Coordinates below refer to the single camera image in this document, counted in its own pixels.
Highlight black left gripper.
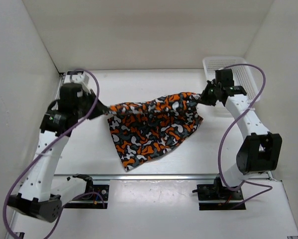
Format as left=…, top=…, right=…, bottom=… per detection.
left=74, top=89, right=109, bottom=120

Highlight orange camouflage shorts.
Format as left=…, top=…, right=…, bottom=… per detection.
left=106, top=92, right=203, bottom=171

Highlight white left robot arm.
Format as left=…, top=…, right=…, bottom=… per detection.
left=7, top=83, right=107, bottom=223

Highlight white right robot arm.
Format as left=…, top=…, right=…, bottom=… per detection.
left=199, top=67, right=282, bottom=199

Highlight white perforated plastic basket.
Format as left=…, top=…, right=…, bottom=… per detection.
left=202, top=56, right=259, bottom=103

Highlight left aluminium frame rail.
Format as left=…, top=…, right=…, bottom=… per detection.
left=54, top=72, right=66, bottom=99

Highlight aluminium frame rail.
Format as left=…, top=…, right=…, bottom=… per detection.
left=267, top=171, right=274, bottom=180
left=54, top=72, right=66, bottom=99

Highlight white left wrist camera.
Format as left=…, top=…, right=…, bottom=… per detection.
left=67, top=71, right=89, bottom=87

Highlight front aluminium rail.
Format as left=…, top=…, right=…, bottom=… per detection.
left=89, top=174, right=273, bottom=182

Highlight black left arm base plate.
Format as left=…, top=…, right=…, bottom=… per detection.
left=64, top=183, right=109, bottom=209

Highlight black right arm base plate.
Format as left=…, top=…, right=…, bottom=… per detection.
left=192, top=184, right=246, bottom=211

